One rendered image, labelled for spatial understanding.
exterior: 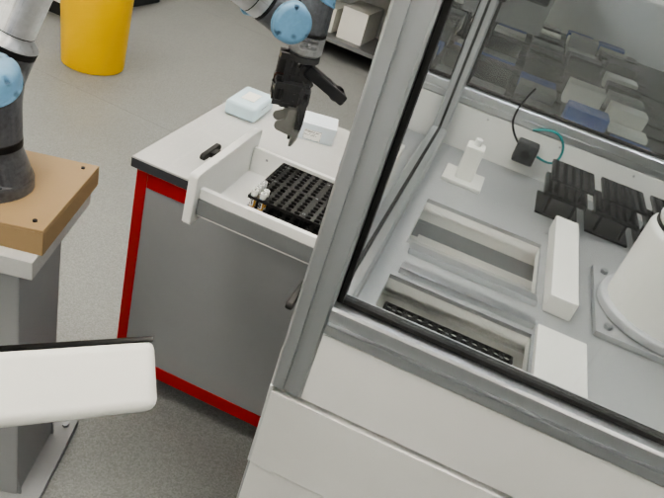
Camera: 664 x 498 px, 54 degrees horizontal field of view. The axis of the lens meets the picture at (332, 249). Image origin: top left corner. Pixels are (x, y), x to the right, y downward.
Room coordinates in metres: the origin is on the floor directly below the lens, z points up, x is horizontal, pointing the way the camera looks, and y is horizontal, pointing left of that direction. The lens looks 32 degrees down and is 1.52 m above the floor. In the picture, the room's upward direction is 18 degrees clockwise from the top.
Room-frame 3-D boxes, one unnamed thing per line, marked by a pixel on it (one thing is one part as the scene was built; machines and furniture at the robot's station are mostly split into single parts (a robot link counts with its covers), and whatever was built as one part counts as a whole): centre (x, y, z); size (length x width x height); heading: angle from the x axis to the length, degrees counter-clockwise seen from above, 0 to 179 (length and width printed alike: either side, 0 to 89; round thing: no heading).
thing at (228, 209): (1.13, 0.05, 0.86); 0.40 x 0.26 x 0.06; 81
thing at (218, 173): (1.16, 0.26, 0.87); 0.29 x 0.02 x 0.11; 171
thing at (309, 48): (1.38, 0.19, 1.11); 0.08 x 0.08 x 0.05
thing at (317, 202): (1.13, 0.06, 0.87); 0.22 x 0.18 x 0.06; 81
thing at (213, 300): (1.56, 0.17, 0.38); 0.62 x 0.58 x 0.76; 171
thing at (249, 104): (1.76, 0.36, 0.78); 0.15 x 0.10 x 0.04; 173
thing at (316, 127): (1.74, 0.16, 0.79); 0.13 x 0.09 x 0.05; 97
